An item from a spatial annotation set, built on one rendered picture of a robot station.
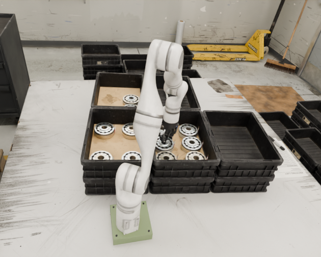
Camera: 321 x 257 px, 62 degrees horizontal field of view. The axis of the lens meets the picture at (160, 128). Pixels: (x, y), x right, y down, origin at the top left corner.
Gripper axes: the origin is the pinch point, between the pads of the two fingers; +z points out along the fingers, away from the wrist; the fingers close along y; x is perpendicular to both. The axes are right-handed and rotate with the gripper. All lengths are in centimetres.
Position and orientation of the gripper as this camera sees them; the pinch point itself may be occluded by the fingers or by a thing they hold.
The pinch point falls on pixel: (167, 140)
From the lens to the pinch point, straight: 135.2
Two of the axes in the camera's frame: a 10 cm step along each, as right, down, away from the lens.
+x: -7.8, -4.5, 4.4
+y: 6.2, -4.3, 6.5
